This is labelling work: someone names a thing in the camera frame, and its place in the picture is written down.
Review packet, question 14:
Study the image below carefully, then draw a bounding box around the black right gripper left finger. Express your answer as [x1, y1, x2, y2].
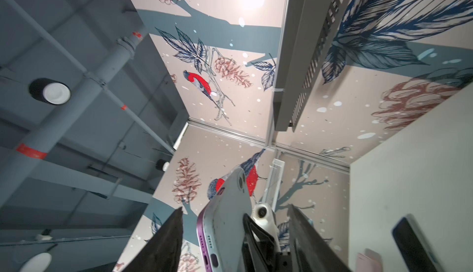
[122, 208, 184, 272]

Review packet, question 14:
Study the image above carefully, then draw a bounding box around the small phone light case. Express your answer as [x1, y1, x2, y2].
[197, 166, 252, 272]

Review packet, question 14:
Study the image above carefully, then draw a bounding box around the black phone far left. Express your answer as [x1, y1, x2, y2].
[392, 214, 445, 272]

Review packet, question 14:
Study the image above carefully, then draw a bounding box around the round ceiling spotlight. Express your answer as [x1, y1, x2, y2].
[28, 78, 71, 105]

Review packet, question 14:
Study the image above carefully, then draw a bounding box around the pink phone case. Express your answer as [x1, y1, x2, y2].
[355, 249, 383, 272]

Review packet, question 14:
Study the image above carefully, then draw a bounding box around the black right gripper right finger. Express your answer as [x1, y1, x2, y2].
[288, 204, 350, 272]

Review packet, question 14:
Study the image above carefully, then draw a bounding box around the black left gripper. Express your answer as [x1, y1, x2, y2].
[241, 214, 292, 272]

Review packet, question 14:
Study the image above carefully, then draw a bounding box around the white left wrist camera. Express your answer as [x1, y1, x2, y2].
[251, 203, 281, 252]

